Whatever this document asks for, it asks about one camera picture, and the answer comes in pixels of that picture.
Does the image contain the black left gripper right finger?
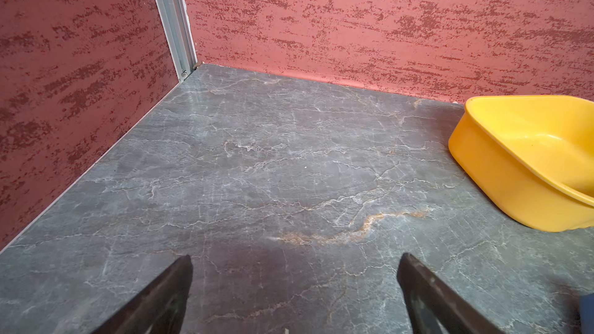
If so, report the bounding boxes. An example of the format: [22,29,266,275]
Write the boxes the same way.
[397,253,502,333]

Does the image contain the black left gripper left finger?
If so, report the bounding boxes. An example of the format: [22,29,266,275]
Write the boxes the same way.
[94,255,193,333]

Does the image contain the yellow plastic bin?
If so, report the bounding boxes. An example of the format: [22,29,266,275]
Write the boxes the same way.
[449,95,593,232]

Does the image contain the aluminium corner post left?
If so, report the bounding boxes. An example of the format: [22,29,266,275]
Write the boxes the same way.
[156,0,200,82]

